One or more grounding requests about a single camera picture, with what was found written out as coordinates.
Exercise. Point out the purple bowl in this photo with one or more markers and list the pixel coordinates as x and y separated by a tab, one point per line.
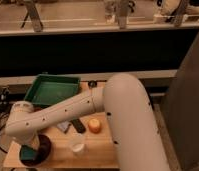
43	152

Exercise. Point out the green sponge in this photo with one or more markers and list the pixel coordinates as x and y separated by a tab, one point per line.
27	153

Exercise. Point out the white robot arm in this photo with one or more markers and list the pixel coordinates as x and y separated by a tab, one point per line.
131	119

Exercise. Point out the small metal cup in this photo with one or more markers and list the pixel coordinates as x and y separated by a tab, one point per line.
92	84

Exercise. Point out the yellow apple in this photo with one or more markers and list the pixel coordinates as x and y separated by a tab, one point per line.
94	126

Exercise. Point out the green plastic tray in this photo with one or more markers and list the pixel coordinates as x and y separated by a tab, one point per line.
47	90

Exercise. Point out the wooden board table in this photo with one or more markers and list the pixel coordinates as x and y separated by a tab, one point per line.
96	153

